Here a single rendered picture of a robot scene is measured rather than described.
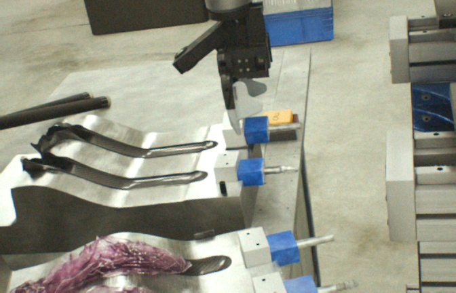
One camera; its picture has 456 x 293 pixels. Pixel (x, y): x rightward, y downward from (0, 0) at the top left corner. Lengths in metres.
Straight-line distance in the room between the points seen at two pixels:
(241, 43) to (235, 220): 0.28
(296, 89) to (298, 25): 2.69
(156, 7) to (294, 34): 1.26
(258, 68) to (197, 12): 3.98
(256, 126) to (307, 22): 3.14
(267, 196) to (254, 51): 0.27
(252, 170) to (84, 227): 0.29
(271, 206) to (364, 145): 1.88
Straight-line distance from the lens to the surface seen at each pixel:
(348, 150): 2.99
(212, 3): 1.07
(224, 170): 1.07
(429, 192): 0.84
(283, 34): 4.31
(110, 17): 5.26
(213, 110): 1.56
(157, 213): 1.08
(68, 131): 1.25
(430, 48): 1.29
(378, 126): 3.17
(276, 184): 1.23
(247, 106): 1.12
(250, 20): 1.09
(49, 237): 1.17
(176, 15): 5.11
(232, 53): 1.09
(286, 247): 0.95
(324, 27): 4.29
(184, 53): 1.11
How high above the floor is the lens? 1.42
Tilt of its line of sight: 26 degrees down
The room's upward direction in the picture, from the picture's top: 11 degrees counter-clockwise
